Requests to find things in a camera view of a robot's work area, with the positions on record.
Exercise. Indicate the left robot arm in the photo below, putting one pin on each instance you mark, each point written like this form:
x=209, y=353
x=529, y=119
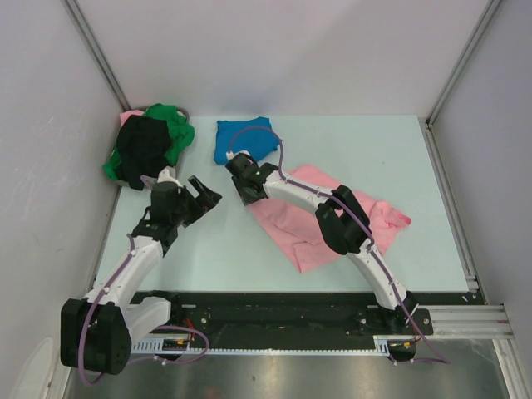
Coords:
x=98, y=331

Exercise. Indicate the aluminium frame rail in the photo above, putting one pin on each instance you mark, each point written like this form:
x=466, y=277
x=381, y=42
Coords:
x=470, y=322

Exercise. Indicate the left aluminium corner post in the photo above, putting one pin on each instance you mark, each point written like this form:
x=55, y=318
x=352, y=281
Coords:
x=93, y=46

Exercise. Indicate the right aluminium corner post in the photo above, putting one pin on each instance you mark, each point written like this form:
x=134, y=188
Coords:
x=480, y=29

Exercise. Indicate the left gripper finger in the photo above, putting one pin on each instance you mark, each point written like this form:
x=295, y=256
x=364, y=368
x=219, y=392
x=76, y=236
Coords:
x=194, y=212
x=205, y=196

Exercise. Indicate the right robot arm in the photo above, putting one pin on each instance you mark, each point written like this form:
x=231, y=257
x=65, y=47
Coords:
x=343, y=224

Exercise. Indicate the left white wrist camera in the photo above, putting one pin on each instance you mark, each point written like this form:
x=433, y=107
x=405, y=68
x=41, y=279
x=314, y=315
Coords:
x=168, y=174

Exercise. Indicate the pink t-shirt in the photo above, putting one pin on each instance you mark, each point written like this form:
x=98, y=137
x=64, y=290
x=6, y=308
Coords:
x=297, y=234
x=129, y=116

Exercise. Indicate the black t-shirt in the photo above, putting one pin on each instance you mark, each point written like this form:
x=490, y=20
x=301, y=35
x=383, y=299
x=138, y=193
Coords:
x=142, y=143

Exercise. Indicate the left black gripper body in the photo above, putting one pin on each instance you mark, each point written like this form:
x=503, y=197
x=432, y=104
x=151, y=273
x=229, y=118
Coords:
x=179, y=214

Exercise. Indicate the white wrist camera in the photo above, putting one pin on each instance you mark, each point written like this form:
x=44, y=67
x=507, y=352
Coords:
x=231, y=155
x=168, y=174

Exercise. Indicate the green t-shirt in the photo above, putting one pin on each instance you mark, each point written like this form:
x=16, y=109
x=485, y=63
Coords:
x=182, y=134

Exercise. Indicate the aluminium corner post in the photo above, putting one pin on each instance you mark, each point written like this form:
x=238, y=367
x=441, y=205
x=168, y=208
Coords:
x=93, y=46
x=480, y=29

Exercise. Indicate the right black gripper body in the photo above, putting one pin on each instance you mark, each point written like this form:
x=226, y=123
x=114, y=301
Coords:
x=247, y=196

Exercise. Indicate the folded blue t-shirt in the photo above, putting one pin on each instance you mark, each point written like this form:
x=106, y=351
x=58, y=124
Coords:
x=253, y=136

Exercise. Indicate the grey laundry basket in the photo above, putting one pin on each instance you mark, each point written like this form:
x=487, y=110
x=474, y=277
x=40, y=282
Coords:
x=183, y=112

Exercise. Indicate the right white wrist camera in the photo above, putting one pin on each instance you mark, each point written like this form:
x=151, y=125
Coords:
x=231, y=155

